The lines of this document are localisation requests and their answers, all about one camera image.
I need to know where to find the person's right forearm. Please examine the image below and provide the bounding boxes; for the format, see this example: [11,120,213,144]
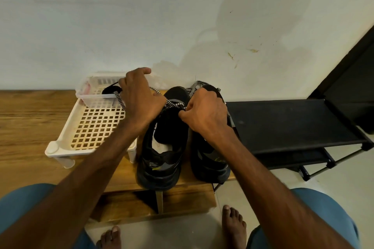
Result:
[210,126,354,249]

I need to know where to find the small white plastic basket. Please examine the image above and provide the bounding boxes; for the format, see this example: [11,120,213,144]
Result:
[75,74,153,108]

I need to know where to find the person's blue shorts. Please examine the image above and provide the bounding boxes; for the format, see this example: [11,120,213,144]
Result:
[0,183,361,249]

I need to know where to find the low wooden table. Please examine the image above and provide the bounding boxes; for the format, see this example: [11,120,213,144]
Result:
[0,89,237,223]

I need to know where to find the person's left hand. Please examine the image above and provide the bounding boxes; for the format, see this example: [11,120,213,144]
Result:
[117,67,167,133]

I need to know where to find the black shoe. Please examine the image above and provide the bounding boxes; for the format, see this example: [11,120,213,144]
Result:
[188,81,240,184]
[136,86,191,191]

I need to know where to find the dark door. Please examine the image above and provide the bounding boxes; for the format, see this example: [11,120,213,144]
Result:
[308,24,374,135]

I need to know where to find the black shoe rack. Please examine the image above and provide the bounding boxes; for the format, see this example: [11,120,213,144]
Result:
[225,98,374,181]

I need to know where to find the large white plastic tray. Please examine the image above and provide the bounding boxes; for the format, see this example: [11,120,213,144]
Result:
[45,72,153,169]

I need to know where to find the person's left forearm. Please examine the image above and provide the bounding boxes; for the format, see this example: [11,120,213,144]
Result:
[0,117,144,249]

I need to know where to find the person's right hand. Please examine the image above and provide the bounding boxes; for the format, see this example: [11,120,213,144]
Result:
[178,87,231,142]

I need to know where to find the black shoelaces bundle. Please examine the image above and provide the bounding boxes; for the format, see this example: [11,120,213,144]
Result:
[102,84,123,95]

